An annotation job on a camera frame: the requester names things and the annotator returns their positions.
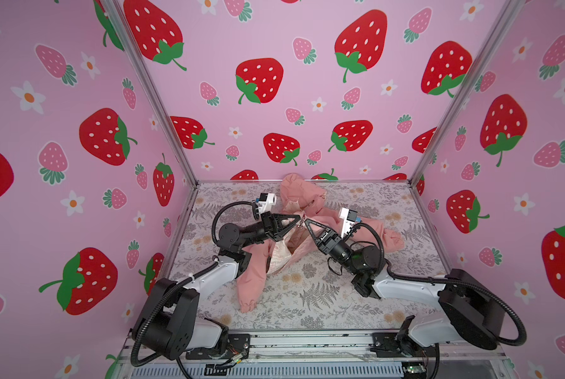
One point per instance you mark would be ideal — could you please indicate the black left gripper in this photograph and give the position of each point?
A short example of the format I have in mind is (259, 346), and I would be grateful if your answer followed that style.
(268, 228)

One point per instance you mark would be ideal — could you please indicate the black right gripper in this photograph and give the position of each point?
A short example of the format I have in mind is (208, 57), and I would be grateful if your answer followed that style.
(330, 244)

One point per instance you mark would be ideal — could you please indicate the pink hooded zip jacket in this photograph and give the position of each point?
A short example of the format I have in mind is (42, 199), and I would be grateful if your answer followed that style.
(298, 197)

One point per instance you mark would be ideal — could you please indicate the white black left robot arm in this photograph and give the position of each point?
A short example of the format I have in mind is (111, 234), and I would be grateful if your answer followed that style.
(168, 325)

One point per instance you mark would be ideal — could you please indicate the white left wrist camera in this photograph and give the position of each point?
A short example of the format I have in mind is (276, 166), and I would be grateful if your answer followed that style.
(265, 202)

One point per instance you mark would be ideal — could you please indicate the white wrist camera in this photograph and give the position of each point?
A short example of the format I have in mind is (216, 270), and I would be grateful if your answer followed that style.
(265, 202)
(348, 218)

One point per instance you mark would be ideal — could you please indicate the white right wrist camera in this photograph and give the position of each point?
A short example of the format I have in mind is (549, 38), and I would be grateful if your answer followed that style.
(348, 218)

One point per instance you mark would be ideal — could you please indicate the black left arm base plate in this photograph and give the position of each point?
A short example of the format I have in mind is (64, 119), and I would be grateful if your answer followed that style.
(230, 346)

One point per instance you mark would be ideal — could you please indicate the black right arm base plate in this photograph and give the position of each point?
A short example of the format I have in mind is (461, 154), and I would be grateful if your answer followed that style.
(400, 345)

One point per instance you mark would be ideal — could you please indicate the aluminium left corner post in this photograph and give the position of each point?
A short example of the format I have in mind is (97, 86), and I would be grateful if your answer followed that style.
(121, 27)

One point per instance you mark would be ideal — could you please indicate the aluminium corner post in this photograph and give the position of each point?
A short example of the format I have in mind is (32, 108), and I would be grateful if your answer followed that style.
(500, 28)
(121, 27)

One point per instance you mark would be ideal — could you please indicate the aluminium right corner post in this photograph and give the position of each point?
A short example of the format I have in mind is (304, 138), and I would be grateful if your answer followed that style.
(500, 28)

